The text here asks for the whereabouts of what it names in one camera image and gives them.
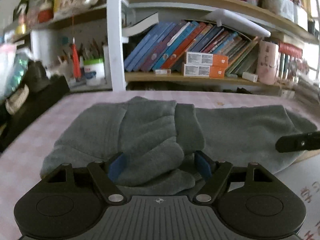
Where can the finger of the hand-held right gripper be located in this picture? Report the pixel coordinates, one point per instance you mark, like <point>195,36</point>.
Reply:
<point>297,142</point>

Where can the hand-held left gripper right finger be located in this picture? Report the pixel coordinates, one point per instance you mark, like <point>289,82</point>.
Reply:
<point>203,166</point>

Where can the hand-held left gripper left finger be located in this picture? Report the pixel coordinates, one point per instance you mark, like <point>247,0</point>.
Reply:
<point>117,167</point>

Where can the grey sweater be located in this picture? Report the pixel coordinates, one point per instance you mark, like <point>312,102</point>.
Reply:
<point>150,130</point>

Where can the stack of magazines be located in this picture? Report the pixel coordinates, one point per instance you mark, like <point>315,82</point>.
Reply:
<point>307,87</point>

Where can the white charger adapter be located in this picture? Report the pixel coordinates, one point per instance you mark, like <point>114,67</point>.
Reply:
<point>250,76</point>

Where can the pink printed cup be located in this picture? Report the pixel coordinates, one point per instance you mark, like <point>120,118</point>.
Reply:
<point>267,62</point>

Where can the pink printed desk mat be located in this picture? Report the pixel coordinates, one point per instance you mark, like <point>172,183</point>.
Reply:
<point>30,142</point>

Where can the white jar green lid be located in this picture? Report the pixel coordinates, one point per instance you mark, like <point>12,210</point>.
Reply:
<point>93,73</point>

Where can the small white red box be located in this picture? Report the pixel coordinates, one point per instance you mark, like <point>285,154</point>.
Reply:
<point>162,72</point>

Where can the white wooden bookshelf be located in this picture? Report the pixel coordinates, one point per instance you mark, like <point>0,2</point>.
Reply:
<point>115,55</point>

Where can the cup of pencils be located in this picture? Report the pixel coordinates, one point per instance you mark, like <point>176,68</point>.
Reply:
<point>65,65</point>

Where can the red tassel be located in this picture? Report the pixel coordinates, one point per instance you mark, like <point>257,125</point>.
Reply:
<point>75,60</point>

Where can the row of blue leaning books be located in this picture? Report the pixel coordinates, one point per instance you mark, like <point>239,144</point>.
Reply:
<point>150,52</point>

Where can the cream wristwatch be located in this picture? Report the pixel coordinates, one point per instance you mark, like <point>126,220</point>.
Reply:
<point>16,100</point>

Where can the white storage box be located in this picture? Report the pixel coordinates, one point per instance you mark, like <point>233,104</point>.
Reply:
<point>295,13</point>

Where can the white flat lamp head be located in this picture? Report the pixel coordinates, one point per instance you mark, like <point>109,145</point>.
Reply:
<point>237,22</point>

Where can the iridescent teal bag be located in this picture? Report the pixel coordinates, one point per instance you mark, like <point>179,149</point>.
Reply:
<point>17,75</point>

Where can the gold jar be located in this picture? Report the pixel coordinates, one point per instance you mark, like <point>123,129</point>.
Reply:
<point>20,29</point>

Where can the clear pink spray bottle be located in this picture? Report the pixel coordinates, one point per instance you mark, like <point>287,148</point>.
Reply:
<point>22,16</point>

